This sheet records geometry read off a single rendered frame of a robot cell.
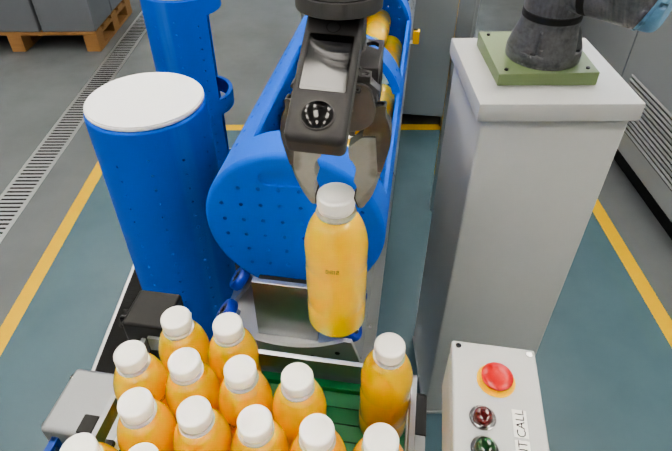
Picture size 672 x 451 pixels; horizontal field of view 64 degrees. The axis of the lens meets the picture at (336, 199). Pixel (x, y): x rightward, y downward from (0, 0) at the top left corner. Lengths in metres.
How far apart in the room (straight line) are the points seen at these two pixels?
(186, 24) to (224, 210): 1.28
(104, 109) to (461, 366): 0.99
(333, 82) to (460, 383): 0.40
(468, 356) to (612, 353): 1.58
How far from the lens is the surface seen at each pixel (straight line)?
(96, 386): 1.02
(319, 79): 0.41
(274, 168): 0.77
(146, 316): 0.89
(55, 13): 4.47
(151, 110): 1.32
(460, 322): 1.54
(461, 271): 1.38
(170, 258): 1.50
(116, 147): 1.31
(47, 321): 2.37
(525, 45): 1.18
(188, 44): 2.08
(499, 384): 0.67
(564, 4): 1.15
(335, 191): 0.54
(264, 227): 0.85
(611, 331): 2.32
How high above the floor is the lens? 1.66
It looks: 39 degrees down
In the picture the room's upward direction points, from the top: straight up
